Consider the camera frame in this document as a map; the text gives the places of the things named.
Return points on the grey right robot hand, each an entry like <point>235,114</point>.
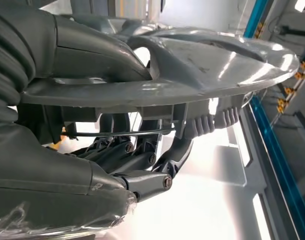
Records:
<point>54,175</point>

